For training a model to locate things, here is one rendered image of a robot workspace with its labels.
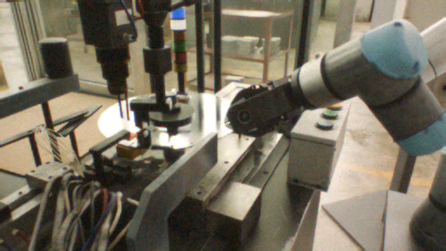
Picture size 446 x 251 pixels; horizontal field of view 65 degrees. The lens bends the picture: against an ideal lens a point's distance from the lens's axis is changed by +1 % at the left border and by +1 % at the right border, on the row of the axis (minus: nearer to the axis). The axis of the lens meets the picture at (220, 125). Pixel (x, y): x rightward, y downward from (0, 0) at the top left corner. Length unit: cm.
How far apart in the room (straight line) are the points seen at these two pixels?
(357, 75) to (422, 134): 12
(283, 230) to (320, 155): 21
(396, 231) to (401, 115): 41
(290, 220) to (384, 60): 47
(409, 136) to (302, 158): 41
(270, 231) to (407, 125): 39
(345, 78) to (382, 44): 6
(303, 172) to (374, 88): 47
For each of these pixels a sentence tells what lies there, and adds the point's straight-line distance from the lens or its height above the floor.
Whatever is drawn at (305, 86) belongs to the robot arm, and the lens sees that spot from 52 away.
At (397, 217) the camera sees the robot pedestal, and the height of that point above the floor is 75.
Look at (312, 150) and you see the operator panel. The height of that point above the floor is 86.
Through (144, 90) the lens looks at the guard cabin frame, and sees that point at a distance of 145.
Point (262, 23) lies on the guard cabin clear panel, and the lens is 116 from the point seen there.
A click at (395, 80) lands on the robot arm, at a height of 114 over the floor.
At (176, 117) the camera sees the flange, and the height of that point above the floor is 96.
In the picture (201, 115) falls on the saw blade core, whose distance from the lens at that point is 81.
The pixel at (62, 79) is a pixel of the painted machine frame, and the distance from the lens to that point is 84.
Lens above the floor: 128
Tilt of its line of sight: 25 degrees down
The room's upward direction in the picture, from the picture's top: straight up
